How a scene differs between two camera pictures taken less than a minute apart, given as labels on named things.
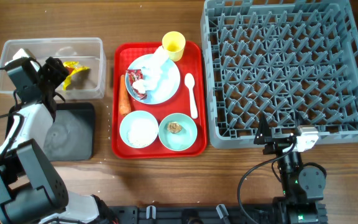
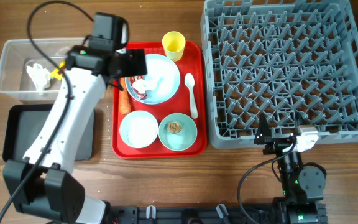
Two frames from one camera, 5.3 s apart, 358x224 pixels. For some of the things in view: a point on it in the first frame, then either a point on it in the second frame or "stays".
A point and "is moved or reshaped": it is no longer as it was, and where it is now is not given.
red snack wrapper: [134, 75] stays
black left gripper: [53, 72] to [134, 62]
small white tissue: [143, 85] stays
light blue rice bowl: [138, 129] stays
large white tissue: [151, 70] is moved or reshaped
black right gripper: [263, 137] stays
